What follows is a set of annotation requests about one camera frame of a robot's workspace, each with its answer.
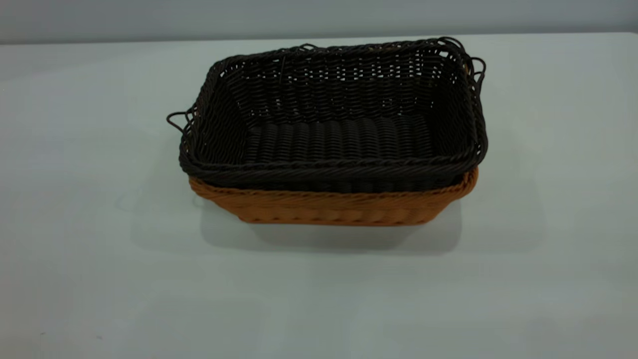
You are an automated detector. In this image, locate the light brown wicker basket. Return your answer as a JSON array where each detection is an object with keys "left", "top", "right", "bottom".
[{"left": 188, "top": 167, "right": 479, "bottom": 226}]

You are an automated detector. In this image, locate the dark brown wicker basket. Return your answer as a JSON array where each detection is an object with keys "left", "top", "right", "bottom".
[{"left": 166, "top": 36, "right": 488, "bottom": 194}]

